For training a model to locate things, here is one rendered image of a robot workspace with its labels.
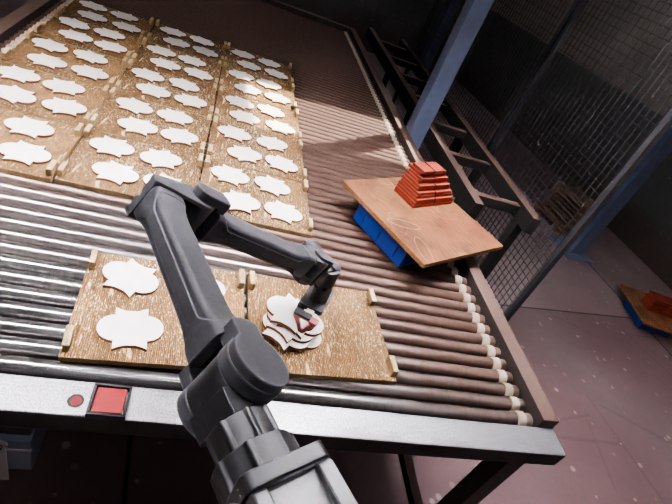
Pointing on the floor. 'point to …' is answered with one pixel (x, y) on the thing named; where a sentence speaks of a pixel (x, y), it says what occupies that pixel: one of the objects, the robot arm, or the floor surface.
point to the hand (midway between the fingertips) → (307, 318)
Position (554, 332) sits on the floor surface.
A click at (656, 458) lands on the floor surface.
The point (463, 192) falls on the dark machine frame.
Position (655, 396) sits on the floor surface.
